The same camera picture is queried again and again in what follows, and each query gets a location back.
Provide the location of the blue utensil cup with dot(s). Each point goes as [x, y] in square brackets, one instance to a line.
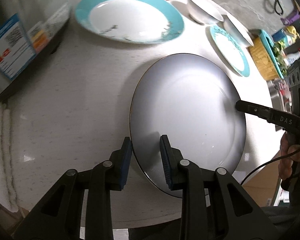
[278, 35]

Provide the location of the white spray bottle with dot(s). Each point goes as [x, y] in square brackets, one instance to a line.
[292, 57]

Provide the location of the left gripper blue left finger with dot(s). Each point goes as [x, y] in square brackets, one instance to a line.
[123, 163]

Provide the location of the green leafy vegetables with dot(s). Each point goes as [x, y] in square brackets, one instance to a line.
[280, 58]

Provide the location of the teal rim plate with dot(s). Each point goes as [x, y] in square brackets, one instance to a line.
[131, 21]
[230, 50]

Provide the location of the small white bowl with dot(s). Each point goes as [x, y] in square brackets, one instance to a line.
[204, 12]

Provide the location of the person right hand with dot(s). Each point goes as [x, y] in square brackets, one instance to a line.
[285, 164]

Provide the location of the teal yellow colander basket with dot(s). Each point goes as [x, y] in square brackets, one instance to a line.
[263, 56]

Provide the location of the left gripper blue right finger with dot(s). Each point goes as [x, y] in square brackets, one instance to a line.
[168, 161]

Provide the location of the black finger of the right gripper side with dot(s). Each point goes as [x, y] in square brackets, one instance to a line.
[260, 111]

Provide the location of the stainless steel rice cooker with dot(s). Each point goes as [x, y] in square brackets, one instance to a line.
[29, 29]

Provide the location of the grey white plate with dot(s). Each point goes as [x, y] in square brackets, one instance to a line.
[192, 101]

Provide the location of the yellow dish soap bottle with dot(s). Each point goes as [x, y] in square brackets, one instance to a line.
[291, 34]

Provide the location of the purple peeler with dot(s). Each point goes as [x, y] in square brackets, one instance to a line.
[291, 18]

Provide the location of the large white bowl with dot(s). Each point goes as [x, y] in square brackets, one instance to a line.
[237, 30]

